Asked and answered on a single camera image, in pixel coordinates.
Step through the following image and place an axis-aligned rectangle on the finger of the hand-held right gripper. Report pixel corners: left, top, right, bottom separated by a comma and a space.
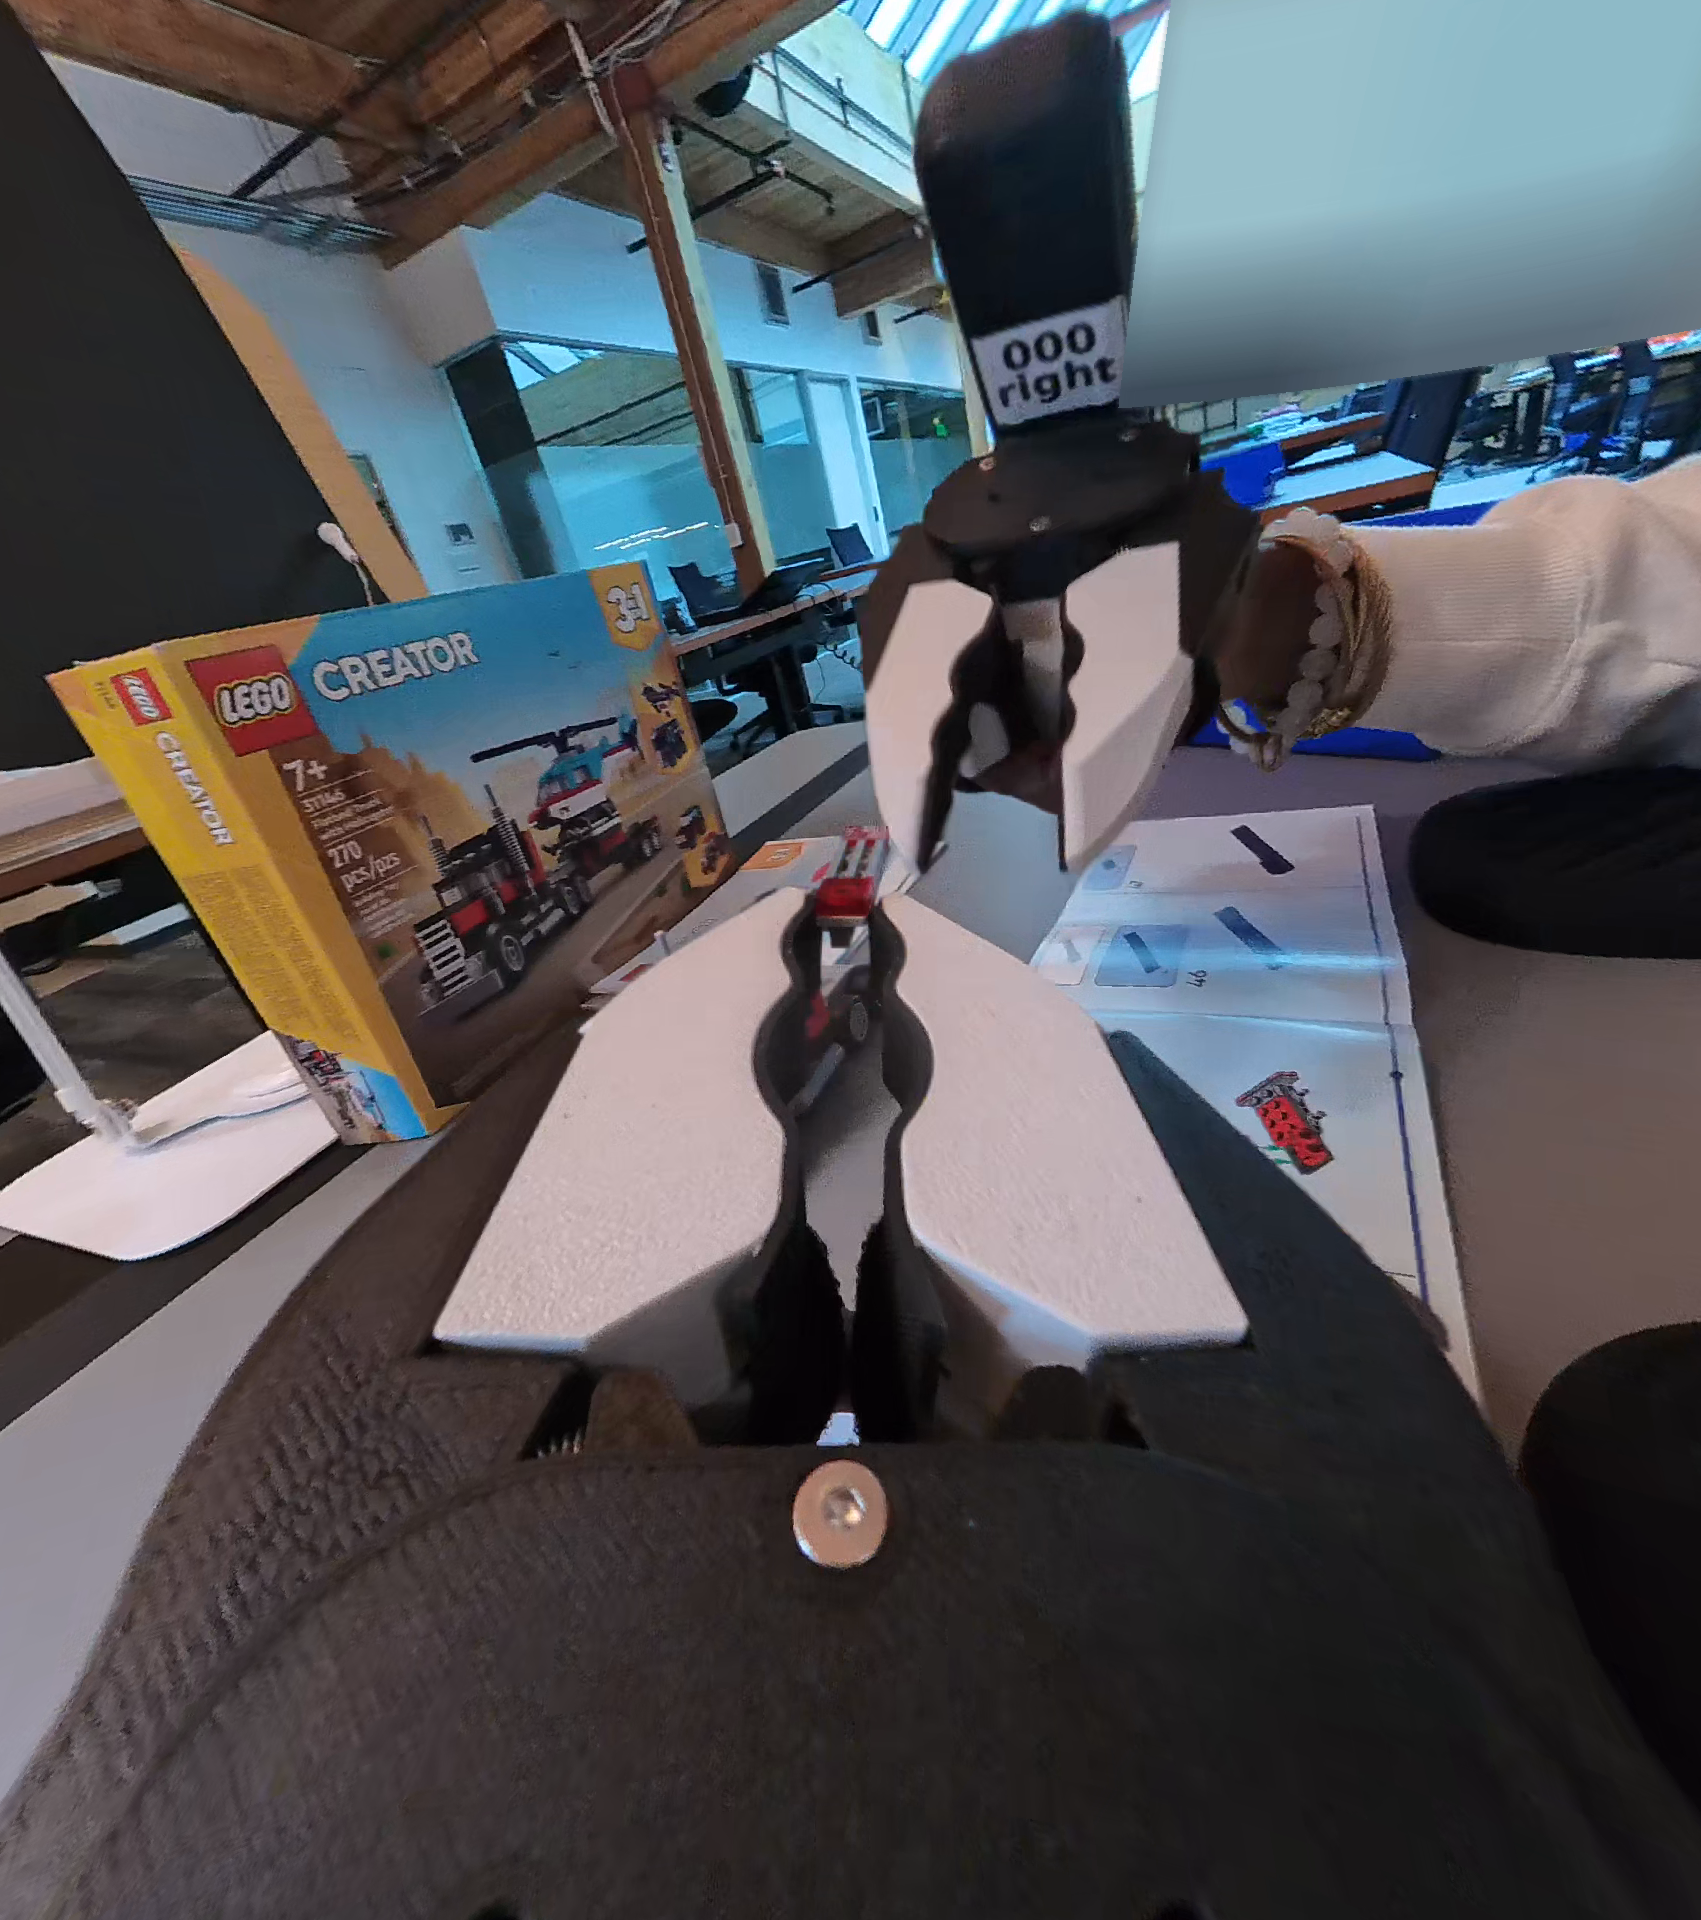
865, 575, 1015, 903
1052, 540, 1196, 877

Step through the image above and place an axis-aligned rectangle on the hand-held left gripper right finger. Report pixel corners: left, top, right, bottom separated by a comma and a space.
872, 895, 1255, 1416

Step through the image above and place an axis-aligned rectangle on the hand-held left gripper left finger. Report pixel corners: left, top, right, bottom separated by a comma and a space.
429, 888, 812, 1408

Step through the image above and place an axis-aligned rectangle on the black red lego truck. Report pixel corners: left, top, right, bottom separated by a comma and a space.
783, 824, 915, 1122

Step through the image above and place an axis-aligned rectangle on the open lego instruction booklet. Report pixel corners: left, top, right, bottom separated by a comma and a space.
1031, 804, 1485, 1401

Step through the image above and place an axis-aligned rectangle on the lego instruction booklet car cover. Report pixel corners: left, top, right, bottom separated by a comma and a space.
581, 837, 810, 1002

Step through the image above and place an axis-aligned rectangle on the lego set cardboard box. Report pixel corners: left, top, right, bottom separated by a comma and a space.
45, 563, 734, 1152

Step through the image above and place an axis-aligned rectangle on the person's right hand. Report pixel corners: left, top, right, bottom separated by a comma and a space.
1210, 532, 1332, 730

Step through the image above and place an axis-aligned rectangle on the long wooden office desk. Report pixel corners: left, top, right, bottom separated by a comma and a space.
671, 577, 885, 740

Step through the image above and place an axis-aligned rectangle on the white rounded pad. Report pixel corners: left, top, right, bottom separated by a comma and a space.
0, 877, 344, 1266

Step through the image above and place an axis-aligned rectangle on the black divider panel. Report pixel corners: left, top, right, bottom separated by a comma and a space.
0, 0, 432, 812

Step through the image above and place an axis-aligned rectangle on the wooden support post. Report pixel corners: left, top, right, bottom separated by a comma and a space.
603, 67, 781, 590

